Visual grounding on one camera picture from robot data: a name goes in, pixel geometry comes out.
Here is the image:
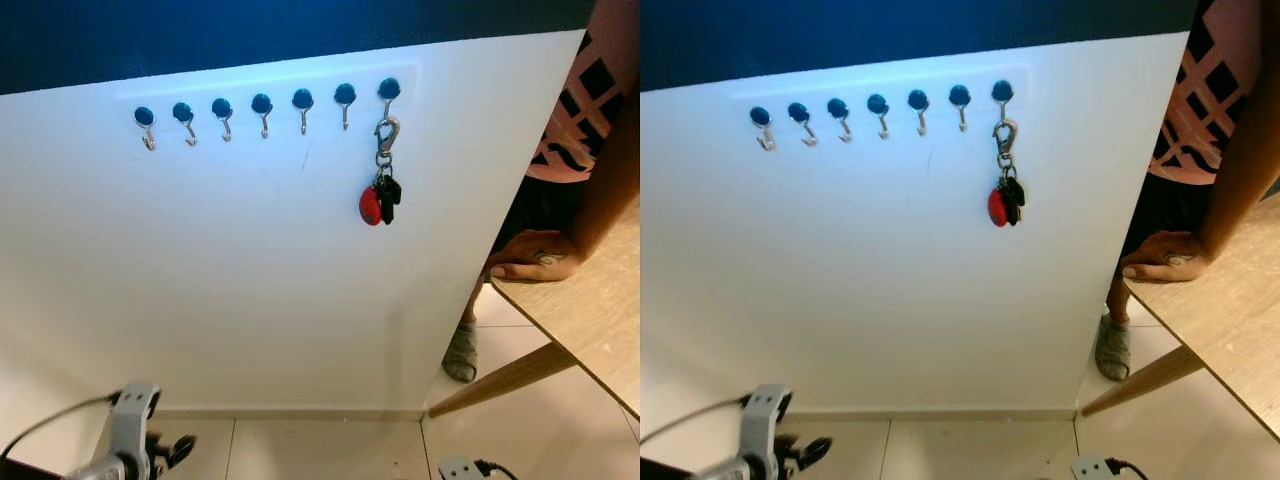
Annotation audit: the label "person bare hand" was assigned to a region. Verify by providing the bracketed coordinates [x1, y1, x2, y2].
[484, 230, 584, 283]
[1120, 230, 1214, 283]

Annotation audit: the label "beige baseboard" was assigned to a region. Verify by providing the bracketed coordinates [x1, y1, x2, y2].
[150, 405, 426, 421]
[790, 405, 1079, 421]

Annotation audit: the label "white partition panel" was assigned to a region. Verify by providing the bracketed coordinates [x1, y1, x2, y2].
[0, 30, 588, 471]
[640, 30, 1191, 471]

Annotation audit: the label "light wooden table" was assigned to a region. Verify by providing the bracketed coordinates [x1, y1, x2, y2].
[490, 195, 641, 419]
[1125, 190, 1280, 441]

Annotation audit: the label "key bunch with red fob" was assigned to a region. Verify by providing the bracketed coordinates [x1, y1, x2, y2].
[986, 118, 1027, 229]
[358, 117, 404, 228]

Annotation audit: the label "black shorts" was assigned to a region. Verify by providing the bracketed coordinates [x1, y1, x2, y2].
[490, 175, 591, 271]
[1120, 175, 1216, 263]

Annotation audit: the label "pink patterned shirt torso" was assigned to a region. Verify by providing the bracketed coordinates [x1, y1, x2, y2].
[1150, 0, 1280, 184]
[525, 0, 641, 184]

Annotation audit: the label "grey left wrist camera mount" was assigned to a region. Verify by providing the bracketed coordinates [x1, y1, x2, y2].
[740, 384, 794, 480]
[105, 383, 161, 480]

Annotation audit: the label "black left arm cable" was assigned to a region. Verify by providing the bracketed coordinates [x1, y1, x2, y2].
[0, 395, 121, 461]
[640, 395, 751, 446]

